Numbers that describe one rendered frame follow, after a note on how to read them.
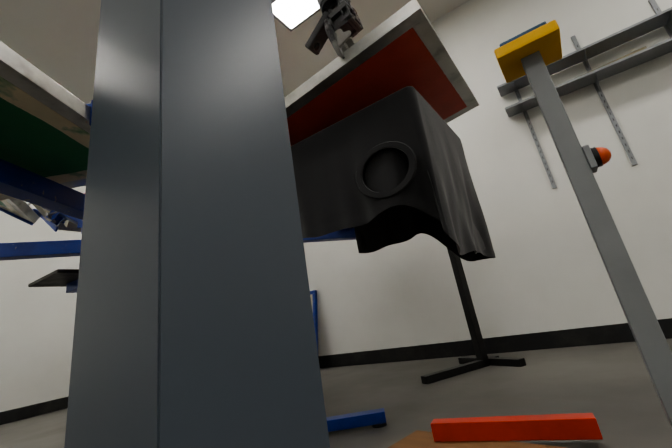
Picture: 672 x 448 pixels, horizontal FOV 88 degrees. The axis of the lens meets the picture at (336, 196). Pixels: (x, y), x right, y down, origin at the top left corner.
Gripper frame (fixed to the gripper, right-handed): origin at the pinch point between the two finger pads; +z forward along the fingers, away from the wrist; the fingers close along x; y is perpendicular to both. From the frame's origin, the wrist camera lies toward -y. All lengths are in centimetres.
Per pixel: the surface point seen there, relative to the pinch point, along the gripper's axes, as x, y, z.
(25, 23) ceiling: -15, -235, -222
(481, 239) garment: 43, 6, 51
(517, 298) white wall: 227, -20, 71
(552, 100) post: 13, 37, 33
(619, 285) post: 13, 31, 72
